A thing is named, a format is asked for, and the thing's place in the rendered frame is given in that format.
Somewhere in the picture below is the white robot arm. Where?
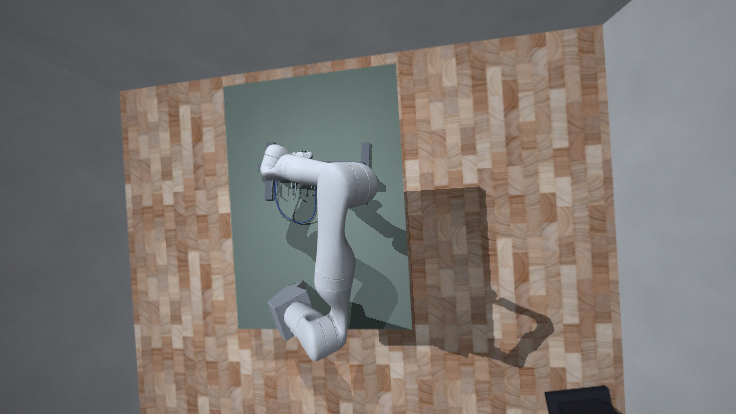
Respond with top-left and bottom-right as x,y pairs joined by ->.
261,144 -> 378,361

